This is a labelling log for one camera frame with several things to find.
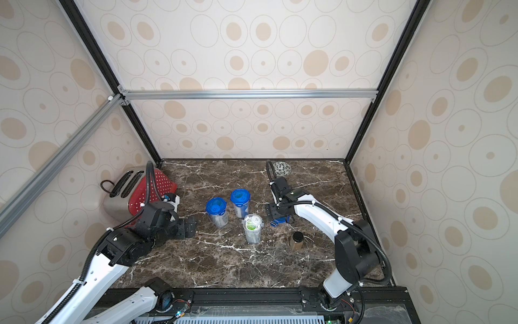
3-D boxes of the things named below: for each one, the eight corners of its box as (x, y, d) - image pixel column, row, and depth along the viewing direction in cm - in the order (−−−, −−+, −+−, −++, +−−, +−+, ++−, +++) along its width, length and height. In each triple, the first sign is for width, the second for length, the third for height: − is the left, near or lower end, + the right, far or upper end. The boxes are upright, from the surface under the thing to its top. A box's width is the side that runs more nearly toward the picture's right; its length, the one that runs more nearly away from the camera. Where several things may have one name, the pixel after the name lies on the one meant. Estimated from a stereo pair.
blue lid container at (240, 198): (233, 220, 97) (229, 204, 86) (234, 205, 102) (231, 188, 91) (249, 220, 97) (247, 204, 86) (250, 205, 102) (248, 188, 91)
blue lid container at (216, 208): (210, 228, 95) (203, 212, 83) (213, 213, 100) (207, 197, 88) (228, 228, 95) (224, 212, 84) (230, 213, 100) (226, 197, 88)
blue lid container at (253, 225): (244, 244, 90) (241, 229, 79) (245, 229, 94) (243, 213, 83) (263, 244, 90) (264, 229, 79) (263, 229, 94) (264, 213, 83)
